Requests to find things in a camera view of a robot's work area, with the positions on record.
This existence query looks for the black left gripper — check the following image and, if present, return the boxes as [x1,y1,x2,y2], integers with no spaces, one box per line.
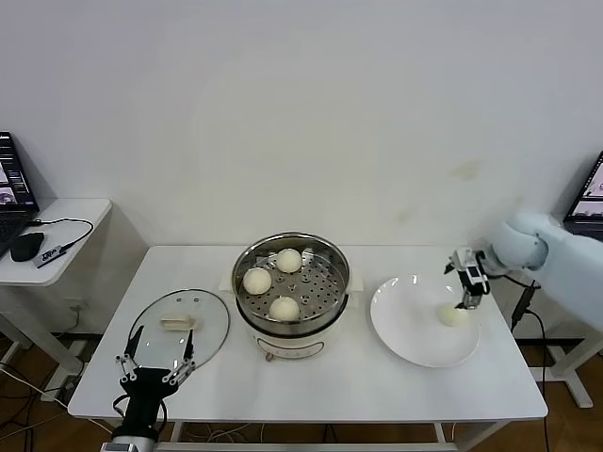
[114,324,198,430]

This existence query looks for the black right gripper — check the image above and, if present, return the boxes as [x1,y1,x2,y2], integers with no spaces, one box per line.
[441,248,496,312]

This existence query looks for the glass lid with cream handle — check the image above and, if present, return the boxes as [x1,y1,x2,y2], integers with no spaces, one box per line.
[127,288,231,378]

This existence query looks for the white steamed baozi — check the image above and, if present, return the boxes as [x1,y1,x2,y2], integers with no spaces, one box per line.
[275,248,302,274]
[435,303,471,329]
[242,267,273,296]
[269,295,302,323]

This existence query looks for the stainless steel steamer basket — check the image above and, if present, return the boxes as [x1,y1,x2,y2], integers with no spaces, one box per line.
[231,231,352,331]

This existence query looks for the white side desk with label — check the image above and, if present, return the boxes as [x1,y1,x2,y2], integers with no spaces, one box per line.
[480,214,603,410]

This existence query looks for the white round plate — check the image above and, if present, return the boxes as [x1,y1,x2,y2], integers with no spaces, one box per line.
[369,275,481,369]

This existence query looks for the white side desk with mouse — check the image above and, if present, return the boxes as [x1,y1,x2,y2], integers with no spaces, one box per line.
[0,197,148,404]

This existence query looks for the black computer mouse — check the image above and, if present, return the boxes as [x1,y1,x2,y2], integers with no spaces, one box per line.
[9,232,46,263]

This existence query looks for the black laptop with mouse beside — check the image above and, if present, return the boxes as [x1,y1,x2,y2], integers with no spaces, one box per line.
[0,131,41,260]

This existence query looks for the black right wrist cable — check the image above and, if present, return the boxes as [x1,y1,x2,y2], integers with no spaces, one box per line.
[489,274,541,289]

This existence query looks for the black cable with inline adapter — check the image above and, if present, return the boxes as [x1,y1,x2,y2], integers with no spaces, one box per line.
[510,282,550,452]

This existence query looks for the white cable under table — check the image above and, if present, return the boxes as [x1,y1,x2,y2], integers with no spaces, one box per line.
[187,422,265,444]

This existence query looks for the thin black adapter cable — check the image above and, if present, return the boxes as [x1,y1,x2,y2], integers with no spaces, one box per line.
[27,218,94,253]

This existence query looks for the white floor cable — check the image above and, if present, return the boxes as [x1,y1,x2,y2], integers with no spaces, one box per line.
[0,366,119,432]

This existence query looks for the black laptop with white cable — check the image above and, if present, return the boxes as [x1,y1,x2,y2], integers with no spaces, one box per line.
[562,151,603,226]

